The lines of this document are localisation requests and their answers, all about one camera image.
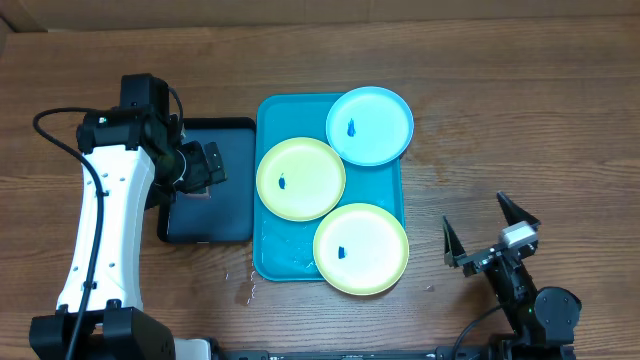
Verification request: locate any yellow-green plate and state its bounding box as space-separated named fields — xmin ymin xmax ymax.
xmin=256 ymin=137 xmax=346 ymax=222
xmin=313 ymin=203 xmax=409 ymax=296

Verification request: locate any light blue plate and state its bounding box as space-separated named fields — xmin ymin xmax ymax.
xmin=326 ymin=86 xmax=414 ymax=167

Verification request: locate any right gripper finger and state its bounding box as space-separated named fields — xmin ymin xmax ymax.
xmin=496 ymin=191 xmax=541 ymax=228
xmin=442 ymin=216 xmax=466 ymax=268

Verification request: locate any yellow-green plate front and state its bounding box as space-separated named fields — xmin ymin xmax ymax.
xmin=313 ymin=203 xmax=409 ymax=296

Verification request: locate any black plastic tray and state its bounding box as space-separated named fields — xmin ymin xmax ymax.
xmin=157 ymin=117 xmax=256 ymax=244

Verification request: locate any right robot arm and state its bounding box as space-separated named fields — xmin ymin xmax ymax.
xmin=435 ymin=192 xmax=582 ymax=359

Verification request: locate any teal plastic tray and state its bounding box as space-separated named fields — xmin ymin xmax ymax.
xmin=253 ymin=93 xmax=406 ymax=282

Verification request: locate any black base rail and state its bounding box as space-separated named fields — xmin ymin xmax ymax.
xmin=214 ymin=346 xmax=576 ymax=360

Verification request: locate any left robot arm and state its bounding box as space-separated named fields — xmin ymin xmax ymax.
xmin=29 ymin=74 xmax=226 ymax=359

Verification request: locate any green scrubbing sponge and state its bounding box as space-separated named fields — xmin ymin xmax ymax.
xmin=191 ymin=186 xmax=211 ymax=199

